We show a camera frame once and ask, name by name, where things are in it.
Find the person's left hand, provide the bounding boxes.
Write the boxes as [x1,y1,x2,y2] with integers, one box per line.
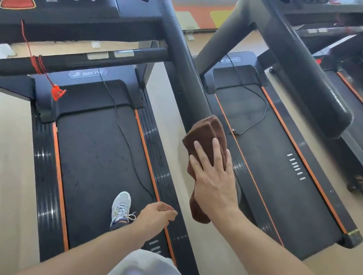
[130,197,180,246]

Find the person's right hand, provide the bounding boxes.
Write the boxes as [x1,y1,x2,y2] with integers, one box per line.
[179,134,252,229]

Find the brown microfibre cloth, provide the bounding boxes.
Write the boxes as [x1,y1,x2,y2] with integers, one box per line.
[169,110,235,226]

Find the person's left forearm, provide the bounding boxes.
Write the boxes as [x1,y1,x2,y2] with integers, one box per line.
[11,203,153,275]

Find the person's left grey shoe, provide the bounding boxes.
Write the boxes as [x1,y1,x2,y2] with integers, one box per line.
[108,189,140,232]

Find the orange patterned parapet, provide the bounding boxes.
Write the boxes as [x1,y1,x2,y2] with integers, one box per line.
[164,0,241,40]

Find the black cord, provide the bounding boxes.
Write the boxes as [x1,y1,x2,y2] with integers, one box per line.
[79,72,176,201]
[213,54,276,139]

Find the grey metal floor bracket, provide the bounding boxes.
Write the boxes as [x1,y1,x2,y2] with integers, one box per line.
[184,25,198,43]

